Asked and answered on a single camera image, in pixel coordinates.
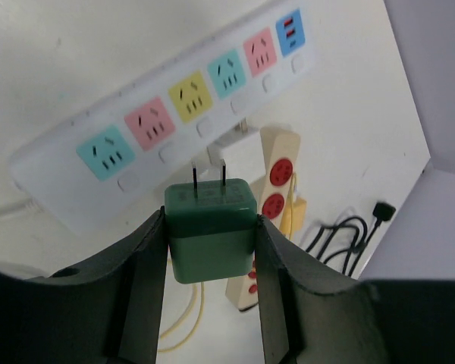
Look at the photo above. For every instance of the green usb charger plug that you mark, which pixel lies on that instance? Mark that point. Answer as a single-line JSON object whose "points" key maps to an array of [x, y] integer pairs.
{"points": [[211, 228]]}

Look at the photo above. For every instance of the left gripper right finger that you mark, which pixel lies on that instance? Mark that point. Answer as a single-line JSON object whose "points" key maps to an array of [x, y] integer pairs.
{"points": [[310, 313]]}

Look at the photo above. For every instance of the white charger block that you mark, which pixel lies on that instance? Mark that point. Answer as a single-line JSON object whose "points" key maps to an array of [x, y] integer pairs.
{"points": [[241, 150]]}

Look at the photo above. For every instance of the yellow usb charger plug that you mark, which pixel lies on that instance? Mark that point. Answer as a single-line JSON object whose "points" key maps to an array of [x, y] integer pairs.
{"points": [[293, 217]]}

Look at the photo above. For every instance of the beige red power strip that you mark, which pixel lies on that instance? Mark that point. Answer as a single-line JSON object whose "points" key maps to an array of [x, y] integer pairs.
{"points": [[280, 150]]}

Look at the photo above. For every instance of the white multicolour power strip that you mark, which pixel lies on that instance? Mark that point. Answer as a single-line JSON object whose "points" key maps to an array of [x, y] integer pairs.
{"points": [[91, 167]]}

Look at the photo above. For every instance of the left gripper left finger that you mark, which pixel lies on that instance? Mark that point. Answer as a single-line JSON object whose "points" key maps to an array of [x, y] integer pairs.
{"points": [[105, 309]]}

